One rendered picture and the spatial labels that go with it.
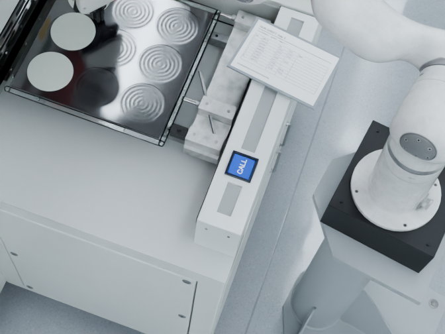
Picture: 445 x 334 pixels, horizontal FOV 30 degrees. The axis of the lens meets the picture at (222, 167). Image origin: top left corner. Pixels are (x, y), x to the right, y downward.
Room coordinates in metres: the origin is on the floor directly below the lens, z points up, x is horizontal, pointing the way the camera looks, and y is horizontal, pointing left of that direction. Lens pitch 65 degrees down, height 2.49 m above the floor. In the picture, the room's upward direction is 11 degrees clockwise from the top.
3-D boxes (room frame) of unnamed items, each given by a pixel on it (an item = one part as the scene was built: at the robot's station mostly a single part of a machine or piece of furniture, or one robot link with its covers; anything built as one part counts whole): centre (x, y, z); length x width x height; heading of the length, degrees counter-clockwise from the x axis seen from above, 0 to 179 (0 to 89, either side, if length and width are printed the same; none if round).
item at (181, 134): (0.80, 0.11, 0.90); 0.04 x 0.02 x 0.03; 80
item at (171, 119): (0.94, 0.11, 0.90); 0.38 x 0.01 x 0.01; 170
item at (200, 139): (0.79, 0.05, 0.89); 0.08 x 0.03 x 0.03; 80
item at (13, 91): (0.80, 0.31, 0.90); 0.37 x 0.01 x 0.01; 80
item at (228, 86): (0.95, 0.02, 0.87); 0.36 x 0.08 x 0.03; 170
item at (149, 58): (0.98, 0.28, 0.90); 0.34 x 0.34 x 0.01; 80
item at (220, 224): (0.85, -0.06, 0.89); 0.55 x 0.09 x 0.14; 170
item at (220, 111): (0.87, 0.03, 0.89); 0.08 x 0.03 x 0.03; 80
